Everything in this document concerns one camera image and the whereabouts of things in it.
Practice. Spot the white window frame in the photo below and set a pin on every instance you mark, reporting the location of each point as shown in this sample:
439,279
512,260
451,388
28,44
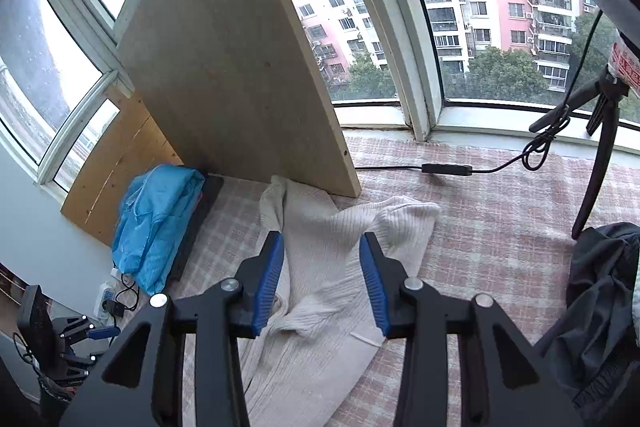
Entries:
400,57

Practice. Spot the white charger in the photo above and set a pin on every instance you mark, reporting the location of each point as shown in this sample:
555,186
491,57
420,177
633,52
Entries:
116,274

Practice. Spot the light grey-brown wood board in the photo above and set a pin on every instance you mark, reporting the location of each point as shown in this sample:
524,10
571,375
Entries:
225,72

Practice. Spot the pine wood board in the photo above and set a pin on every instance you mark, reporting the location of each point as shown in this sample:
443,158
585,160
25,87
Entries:
110,177

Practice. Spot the black tripod stand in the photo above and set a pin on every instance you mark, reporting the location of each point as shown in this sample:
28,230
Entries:
597,177

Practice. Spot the black plug adapter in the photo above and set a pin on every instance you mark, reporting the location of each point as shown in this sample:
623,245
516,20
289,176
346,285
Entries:
114,308

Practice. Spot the pink plaid cloth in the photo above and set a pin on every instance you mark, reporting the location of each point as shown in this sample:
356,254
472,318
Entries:
500,232

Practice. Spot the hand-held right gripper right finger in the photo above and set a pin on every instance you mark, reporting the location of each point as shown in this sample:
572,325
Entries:
375,287

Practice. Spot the white power strip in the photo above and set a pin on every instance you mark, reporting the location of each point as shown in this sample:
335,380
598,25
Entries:
105,294

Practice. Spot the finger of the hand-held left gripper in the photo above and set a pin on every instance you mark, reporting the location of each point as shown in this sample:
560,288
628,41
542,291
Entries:
80,364
102,333

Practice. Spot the cream knit sweater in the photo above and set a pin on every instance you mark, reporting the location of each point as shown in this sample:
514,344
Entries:
325,257

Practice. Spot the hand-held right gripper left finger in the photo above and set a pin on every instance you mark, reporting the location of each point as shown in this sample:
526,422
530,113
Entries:
267,287

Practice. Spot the dark grey garment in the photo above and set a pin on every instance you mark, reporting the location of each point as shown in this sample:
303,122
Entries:
600,317

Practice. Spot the blue folded jacket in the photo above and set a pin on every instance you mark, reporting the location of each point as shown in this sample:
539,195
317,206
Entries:
150,227

